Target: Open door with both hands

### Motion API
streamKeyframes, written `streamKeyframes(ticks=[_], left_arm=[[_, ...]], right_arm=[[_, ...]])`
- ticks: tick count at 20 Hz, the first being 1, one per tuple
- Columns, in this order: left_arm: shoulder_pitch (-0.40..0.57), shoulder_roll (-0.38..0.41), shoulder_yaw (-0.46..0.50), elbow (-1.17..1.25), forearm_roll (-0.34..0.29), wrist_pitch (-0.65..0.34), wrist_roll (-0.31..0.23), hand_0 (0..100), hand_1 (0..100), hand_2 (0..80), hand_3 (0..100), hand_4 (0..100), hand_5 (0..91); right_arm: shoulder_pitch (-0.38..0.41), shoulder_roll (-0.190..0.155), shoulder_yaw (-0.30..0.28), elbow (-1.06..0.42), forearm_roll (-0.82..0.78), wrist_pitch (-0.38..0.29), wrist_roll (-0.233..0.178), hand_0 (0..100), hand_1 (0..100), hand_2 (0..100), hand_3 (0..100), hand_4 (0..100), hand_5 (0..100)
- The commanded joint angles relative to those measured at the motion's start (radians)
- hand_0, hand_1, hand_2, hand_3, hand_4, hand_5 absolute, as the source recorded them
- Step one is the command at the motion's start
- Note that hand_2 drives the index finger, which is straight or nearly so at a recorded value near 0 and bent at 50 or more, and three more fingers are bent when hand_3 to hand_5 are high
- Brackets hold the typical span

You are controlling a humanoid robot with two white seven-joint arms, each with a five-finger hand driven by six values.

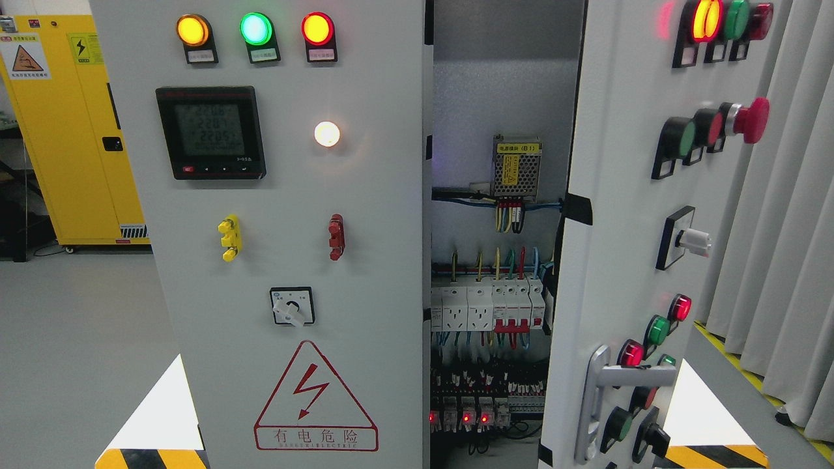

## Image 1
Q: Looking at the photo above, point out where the grey cabinet door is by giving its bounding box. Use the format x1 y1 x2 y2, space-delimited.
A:
538 1 792 468
90 1 429 468

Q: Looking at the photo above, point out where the red indicator lamp left door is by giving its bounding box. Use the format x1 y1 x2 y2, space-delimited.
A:
301 12 336 47

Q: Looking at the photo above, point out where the green indicator lamp left door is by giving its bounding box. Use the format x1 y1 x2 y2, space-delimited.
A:
239 12 274 46

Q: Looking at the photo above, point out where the yellow indicator lamp left door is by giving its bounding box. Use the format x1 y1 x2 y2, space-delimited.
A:
176 13 211 48

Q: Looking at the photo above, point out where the white breaker and socket row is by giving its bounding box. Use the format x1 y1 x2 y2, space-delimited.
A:
430 278 546 334

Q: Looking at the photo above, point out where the metal mesh power supply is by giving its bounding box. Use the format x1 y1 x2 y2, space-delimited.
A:
489 134 543 203

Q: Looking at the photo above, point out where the white indicator lamp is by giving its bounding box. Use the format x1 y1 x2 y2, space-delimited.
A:
313 120 341 148

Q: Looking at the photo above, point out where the lower relay terminal row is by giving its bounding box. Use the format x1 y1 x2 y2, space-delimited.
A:
428 360 547 433

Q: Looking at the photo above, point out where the red electric danger sticker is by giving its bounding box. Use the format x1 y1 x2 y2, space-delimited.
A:
253 339 379 452

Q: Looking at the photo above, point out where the black digital power meter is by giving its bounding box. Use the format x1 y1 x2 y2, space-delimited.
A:
156 85 267 180

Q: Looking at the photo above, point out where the red mushroom emergency button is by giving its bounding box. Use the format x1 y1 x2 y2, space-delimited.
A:
719 97 769 145

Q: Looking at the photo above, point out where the grey curtain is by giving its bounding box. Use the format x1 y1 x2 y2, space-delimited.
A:
706 1 833 442

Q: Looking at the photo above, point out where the yellow safety storage cabinet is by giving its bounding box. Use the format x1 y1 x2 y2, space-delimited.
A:
1 15 150 249

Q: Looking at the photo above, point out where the red terminal post block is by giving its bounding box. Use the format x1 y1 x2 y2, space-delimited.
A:
328 214 346 261

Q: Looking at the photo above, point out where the white rotary selector switch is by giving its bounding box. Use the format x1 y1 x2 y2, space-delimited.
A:
269 286 316 327

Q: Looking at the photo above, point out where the yellow terminal post block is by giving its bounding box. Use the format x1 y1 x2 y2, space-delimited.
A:
218 214 242 263

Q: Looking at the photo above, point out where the silver door handle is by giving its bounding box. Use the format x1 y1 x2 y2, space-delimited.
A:
574 345 678 465

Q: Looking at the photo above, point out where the right door selector switch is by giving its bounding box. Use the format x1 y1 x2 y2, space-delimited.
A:
655 205 712 270

